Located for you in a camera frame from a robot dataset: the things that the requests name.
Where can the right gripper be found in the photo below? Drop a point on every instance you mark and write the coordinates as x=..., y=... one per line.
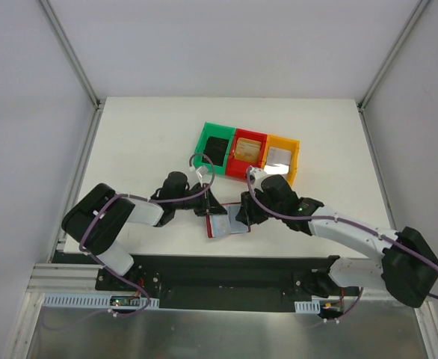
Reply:
x=252, y=206

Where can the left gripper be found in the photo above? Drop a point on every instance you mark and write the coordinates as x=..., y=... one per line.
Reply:
x=207, y=202

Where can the red leather card holder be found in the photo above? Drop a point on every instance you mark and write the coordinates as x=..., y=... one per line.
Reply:
x=219, y=226

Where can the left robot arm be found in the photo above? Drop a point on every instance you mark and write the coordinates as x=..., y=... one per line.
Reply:
x=97, y=219

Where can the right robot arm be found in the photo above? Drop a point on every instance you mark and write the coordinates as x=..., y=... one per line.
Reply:
x=399, y=262

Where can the black VIP card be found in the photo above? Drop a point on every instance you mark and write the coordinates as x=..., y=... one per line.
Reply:
x=216, y=148

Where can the silver VIP card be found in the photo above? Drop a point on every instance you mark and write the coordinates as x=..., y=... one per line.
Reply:
x=278, y=161

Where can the gold VIP card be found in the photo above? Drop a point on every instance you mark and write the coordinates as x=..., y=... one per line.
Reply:
x=247, y=150

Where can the red plastic bin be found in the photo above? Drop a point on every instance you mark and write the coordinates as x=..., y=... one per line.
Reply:
x=237, y=169

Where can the green plastic bin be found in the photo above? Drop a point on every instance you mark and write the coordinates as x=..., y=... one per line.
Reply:
x=212, y=129

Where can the yellow plastic bin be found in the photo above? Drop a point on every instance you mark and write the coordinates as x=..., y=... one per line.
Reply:
x=288, y=144

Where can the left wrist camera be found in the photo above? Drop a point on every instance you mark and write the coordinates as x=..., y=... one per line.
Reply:
x=201, y=171

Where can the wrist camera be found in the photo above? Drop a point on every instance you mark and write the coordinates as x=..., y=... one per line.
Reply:
x=201, y=171
x=255, y=177

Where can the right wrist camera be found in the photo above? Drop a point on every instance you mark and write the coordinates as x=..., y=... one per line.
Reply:
x=255, y=177

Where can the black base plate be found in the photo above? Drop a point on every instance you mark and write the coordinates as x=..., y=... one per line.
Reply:
x=247, y=284

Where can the right white cable duct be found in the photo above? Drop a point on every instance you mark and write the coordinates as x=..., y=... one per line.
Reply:
x=308, y=307

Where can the white cable duct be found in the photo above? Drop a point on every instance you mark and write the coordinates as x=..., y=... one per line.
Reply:
x=114, y=302
x=308, y=307

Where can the right aluminium table rail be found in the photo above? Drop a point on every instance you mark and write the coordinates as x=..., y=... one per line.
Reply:
x=377, y=169

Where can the aluminium table rail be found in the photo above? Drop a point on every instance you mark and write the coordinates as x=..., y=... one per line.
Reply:
x=73, y=276
x=377, y=169

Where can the right aluminium frame post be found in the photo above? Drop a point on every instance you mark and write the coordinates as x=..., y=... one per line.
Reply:
x=400, y=41

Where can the aluminium frame post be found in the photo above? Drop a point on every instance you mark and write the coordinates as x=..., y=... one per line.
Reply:
x=400, y=41
x=67, y=48

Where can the left aluminium table rail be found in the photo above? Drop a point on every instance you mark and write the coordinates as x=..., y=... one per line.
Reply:
x=73, y=276

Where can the left white cable duct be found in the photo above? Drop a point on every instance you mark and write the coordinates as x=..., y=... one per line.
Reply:
x=114, y=302

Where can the left aluminium frame post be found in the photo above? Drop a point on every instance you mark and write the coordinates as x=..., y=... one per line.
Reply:
x=67, y=48

